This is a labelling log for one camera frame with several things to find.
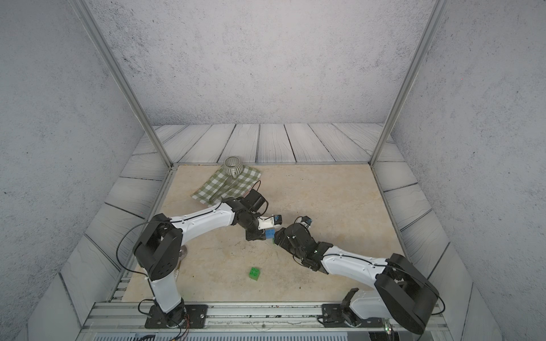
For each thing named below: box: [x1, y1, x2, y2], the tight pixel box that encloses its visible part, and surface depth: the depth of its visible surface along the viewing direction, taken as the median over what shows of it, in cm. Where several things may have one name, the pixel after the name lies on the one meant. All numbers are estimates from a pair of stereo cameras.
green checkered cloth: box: [189, 165, 263, 207], surface depth 113 cm
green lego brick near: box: [248, 267, 261, 282], surface depth 82 cm
